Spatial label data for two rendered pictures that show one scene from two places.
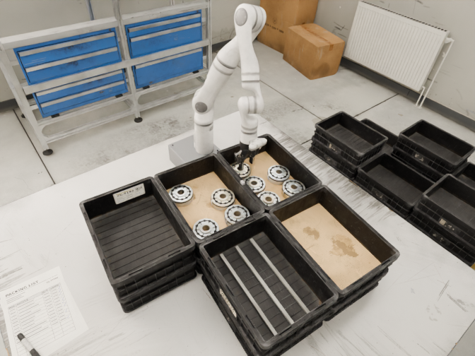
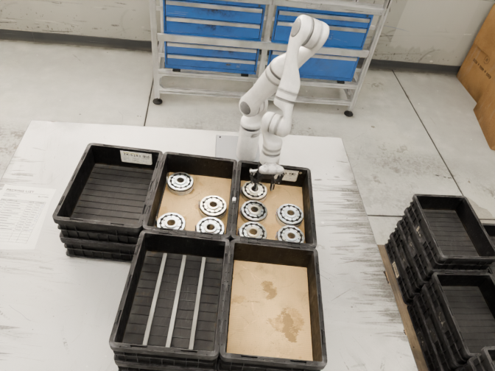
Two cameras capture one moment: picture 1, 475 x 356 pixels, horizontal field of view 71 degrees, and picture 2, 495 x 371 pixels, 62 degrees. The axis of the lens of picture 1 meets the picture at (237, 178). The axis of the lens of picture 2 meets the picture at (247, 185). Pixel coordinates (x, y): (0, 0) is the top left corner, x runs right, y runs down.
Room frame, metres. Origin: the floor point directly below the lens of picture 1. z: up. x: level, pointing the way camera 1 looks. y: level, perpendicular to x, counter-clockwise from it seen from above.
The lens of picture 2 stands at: (0.13, -0.58, 2.05)
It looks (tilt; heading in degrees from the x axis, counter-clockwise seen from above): 45 degrees down; 31
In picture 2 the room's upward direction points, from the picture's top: 9 degrees clockwise
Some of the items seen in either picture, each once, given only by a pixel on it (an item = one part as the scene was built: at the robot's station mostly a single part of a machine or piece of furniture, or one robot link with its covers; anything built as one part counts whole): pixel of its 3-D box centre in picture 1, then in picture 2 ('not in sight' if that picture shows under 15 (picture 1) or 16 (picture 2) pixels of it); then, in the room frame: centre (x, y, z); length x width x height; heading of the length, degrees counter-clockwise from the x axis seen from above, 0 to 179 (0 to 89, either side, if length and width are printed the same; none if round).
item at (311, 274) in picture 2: (327, 241); (270, 305); (0.75, -0.36, 0.87); 0.40 x 0.30 x 0.11; 35
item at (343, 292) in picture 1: (331, 233); (273, 298); (0.75, -0.36, 0.92); 0.40 x 0.30 x 0.02; 35
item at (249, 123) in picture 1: (247, 114); (272, 132); (1.15, -0.03, 1.15); 0.09 x 0.07 x 0.15; 101
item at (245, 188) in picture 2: (239, 169); (254, 189); (1.13, -0.01, 0.86); 0.10 x 0.10 x 0.01
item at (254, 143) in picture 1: (251, 135); (270, 157); (1.14, -0.05, 1.05); 0.11 x 0.09 x 0.06; 42
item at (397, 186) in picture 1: (387, 194); (462, 327); (1.56, -1.01, 0.31); 0.40 x 0.30 x 0.34; 41
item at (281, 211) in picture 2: (278, 172); (290, 213); (1.12, -0.19, 0.86); 0.10 x 0.10 x 0.01
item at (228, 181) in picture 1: (207, 202); (194, 202); (0.91, 0.12, 0.87); 0.40 x 0.30 x 0.11; 35
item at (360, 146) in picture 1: (342, 156); (434, 250); (1.86, -0.74, 0.37); 0.40 x 0.30 x 0.45; 41
